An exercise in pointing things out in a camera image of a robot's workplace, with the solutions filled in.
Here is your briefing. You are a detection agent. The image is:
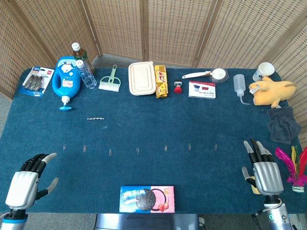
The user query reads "clear plastic water bottle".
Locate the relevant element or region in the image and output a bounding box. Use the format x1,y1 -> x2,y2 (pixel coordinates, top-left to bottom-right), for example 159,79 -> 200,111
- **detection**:
75,59 -> 97,89

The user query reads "dark grey cloth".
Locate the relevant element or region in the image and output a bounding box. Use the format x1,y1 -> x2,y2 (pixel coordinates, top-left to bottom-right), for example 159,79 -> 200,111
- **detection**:
266,106 -> 302,145

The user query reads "yellow sponge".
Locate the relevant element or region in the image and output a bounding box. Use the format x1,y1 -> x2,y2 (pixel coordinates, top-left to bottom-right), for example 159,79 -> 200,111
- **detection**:
248,176 -> 261,195

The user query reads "yellow snack package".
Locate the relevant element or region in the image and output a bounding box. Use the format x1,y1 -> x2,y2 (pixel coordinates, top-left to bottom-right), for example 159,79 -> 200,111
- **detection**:
153,65 -> 168,99

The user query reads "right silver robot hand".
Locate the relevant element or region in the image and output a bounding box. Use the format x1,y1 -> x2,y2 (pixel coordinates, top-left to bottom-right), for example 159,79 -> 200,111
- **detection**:
241,138 -> 284,196

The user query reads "colourful feather shuttlecock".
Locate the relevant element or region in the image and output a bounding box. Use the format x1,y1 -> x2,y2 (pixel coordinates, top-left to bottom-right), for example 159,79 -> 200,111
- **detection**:
275,145 -> 307,193

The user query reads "white box blue red print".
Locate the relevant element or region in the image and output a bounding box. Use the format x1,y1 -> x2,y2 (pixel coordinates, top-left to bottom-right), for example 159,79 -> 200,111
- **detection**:
188,80 -> 216,99

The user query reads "beige lidded lunch box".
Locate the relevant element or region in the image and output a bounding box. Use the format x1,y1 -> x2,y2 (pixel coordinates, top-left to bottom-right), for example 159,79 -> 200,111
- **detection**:
128,61 -> 157,96

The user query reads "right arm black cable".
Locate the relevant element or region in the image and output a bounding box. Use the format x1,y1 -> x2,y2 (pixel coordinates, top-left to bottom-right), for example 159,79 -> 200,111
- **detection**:
251,208 -> 266,218

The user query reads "white handled tool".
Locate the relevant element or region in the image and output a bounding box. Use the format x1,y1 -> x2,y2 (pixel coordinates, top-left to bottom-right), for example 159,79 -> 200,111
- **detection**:
181,70 -> 213,80

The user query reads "green dustpan brush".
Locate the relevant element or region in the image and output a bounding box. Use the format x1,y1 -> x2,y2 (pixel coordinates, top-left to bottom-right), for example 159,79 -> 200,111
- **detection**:
98,64 -> 122,92

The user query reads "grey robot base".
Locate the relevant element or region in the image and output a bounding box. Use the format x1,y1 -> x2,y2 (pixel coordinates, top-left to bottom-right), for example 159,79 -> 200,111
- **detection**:
93,213 -> 204,230

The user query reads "blue table mat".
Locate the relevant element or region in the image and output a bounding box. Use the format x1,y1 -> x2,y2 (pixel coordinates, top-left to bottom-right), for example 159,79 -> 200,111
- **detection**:
0,68 -> 307,214

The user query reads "wicker folding screen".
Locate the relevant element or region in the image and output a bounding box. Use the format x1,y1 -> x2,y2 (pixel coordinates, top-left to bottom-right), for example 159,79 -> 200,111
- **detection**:
0,0 -> 307,150

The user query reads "white paper cup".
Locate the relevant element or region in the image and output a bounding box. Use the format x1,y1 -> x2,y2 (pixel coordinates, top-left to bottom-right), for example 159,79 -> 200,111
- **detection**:
252,62 -> 275,82

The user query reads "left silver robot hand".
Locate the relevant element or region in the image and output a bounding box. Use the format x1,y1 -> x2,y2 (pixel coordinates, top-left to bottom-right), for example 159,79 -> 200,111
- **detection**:
4,152 -> 59,211

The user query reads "yellow plush toy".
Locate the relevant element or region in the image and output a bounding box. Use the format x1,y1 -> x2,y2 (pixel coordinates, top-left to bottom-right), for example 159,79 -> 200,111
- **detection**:
248,76 -> 298,109

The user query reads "blue pink cookie box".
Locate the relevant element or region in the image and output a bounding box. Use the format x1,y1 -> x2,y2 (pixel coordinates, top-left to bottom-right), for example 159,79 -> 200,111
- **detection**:
119,185 -> 175,213

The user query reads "blue detergent pump bottle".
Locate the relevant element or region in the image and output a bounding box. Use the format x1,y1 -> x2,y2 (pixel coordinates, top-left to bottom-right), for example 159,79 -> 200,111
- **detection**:
52,56 -> 82,111

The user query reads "translucent squeeze wash bottle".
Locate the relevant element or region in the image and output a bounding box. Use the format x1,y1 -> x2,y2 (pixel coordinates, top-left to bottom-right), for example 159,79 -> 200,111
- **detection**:
233,74 -> 251,105

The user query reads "dark tea bottle white cap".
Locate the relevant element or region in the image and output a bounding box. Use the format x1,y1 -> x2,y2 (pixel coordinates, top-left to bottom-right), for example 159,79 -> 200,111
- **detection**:
71,42 -> 96,74

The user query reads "round clear container white lid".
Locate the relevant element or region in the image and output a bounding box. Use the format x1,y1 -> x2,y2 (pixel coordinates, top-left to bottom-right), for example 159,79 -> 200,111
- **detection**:
208,68 -> 230,84

